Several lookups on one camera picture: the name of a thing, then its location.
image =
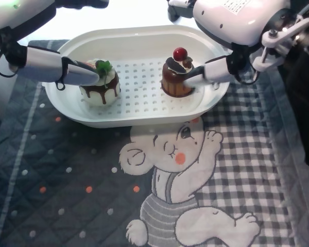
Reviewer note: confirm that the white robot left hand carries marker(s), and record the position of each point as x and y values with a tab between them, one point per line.
43	64

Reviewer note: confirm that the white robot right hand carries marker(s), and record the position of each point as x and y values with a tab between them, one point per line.
229	20

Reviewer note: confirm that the white cake with chocolate drip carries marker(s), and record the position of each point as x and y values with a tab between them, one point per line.
103	88

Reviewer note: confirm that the chocolate cake with red cherry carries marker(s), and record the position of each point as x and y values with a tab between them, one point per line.
173	82

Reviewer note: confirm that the white oval perforated tray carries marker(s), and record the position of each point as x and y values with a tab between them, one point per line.
144	43

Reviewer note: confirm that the grey quilt with printed bear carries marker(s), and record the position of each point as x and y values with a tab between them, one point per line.
67	159

